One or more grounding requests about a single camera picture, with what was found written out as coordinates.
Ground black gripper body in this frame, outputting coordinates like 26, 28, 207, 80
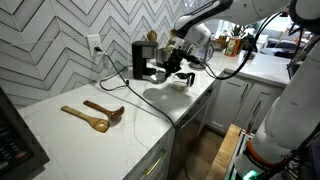
168, 48, 195, 70

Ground black coffee maker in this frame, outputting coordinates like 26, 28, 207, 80
131, 40, 159, 81

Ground wooden cart top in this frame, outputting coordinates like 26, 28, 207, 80
204, 123, 243, 180

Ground wide wooden spoon in holder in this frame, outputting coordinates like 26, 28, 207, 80
167, 28, 178, 42

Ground glass kettle with steel rim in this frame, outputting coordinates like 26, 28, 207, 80
189, 41, 215, 70

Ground dishwasher front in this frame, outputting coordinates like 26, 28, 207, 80
173, 84, 216, 143

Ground colourful printed canister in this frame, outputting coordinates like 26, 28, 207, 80
223, 35, 243, 58

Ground white corner kitchen cabinet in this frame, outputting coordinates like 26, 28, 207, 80
205, 70, 285, 137

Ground dark wooden spoon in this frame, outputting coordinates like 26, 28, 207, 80
82, 99, 126, 122

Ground light slotted wooden spatula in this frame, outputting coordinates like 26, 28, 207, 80
60, 105, 111, 134

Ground black keypad appliance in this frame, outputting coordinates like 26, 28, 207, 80
0, 86, 51, 180

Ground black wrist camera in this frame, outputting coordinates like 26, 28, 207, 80
184, 53, 202, 66

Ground long dark blue cable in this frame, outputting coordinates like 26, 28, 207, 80
94, 46, 192, 180

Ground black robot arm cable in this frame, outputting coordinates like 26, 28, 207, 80
199, 11, 285, 81

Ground black coffee maker power cord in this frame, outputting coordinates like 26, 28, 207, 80
98, 64, 135, 92

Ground white wall power outlet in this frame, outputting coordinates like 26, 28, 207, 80
86, 33, 103, 57

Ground white drawer with brass handle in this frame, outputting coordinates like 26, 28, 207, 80
123, 128, 177, 180

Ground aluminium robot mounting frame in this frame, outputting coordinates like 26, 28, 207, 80
226, 128, 320, 180

